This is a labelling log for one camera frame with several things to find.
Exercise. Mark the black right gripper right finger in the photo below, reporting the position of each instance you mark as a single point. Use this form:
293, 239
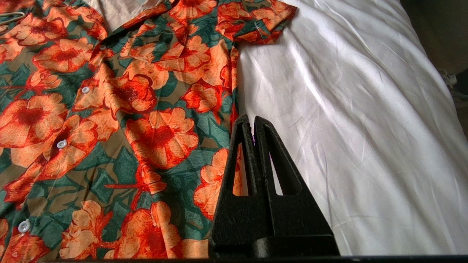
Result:
296, 219

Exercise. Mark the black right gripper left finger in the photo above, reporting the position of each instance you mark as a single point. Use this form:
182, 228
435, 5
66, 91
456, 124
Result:
230, 219

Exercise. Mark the orange floral short-sleeve shirt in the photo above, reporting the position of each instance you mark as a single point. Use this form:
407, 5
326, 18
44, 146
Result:
109, 109

